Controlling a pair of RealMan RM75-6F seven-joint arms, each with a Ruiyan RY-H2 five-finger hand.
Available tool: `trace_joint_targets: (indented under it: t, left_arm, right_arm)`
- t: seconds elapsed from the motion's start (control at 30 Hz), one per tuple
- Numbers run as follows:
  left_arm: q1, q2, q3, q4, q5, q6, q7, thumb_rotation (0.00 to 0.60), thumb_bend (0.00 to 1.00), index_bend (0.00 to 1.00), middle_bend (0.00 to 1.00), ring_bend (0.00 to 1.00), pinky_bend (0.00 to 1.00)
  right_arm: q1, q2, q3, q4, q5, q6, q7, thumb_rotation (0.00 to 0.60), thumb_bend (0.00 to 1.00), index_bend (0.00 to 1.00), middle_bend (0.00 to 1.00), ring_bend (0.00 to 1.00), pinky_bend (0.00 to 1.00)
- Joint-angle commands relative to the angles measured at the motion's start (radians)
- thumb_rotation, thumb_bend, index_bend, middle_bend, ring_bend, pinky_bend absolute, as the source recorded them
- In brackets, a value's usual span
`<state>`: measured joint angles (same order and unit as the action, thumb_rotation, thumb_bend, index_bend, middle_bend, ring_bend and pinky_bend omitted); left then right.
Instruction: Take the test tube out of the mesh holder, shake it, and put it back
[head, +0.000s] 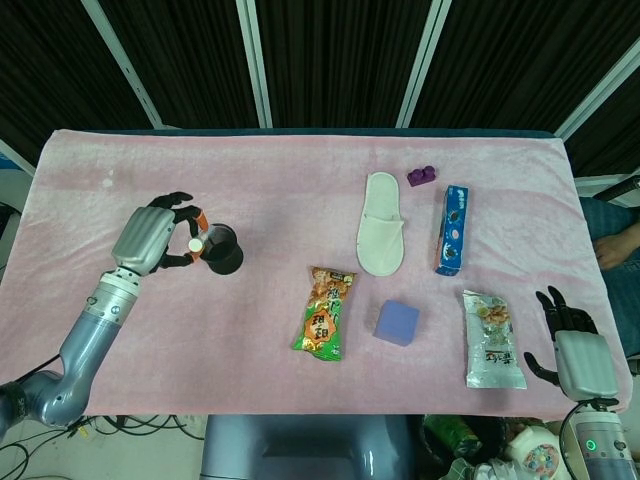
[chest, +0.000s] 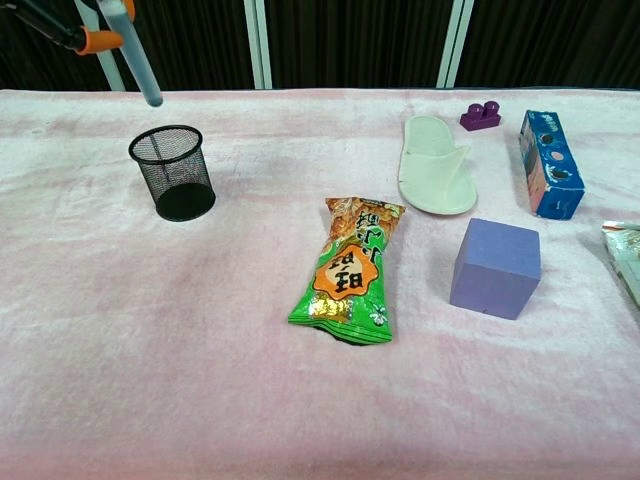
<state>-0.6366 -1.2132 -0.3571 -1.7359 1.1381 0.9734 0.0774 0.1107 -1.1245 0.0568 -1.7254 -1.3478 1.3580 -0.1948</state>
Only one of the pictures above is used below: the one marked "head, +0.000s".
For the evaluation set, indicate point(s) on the green orange snack bag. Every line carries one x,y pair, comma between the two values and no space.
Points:
322,320

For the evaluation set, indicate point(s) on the silver snack bag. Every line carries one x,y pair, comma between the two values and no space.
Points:
492,345

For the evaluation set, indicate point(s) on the white bottle with coloured dots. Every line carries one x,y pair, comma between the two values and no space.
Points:
535,452

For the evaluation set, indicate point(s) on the purple foam cube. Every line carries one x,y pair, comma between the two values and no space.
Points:
396,322

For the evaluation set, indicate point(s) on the black round container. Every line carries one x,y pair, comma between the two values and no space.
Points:
227,260

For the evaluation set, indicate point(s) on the grey blue robot torso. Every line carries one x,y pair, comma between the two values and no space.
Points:
310,450

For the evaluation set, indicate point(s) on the person leg in jeans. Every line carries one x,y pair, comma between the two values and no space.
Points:
615,247

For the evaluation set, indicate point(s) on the white partition frame post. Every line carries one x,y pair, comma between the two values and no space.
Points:
425,65
600,85
15,157
255,65
125,65

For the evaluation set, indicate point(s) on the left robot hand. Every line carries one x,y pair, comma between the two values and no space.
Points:
142,237

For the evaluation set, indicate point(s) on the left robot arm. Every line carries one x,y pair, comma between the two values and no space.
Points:
85,350

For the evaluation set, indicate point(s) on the green package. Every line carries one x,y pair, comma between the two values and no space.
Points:
450,437

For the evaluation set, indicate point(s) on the purple building block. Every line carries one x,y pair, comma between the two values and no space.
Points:
421,177

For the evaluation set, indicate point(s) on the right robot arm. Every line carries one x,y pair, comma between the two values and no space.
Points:
600,450

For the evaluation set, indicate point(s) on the white slipper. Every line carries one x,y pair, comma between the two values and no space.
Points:
380,235

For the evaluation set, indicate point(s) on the blue cookie box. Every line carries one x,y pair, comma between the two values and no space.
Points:
452,235

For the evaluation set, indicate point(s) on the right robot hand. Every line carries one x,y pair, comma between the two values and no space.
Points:
584,361

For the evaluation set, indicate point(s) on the pink fleece table cloth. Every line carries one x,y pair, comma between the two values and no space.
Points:
300,175

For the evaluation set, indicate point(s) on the black bar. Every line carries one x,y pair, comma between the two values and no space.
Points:
625,189

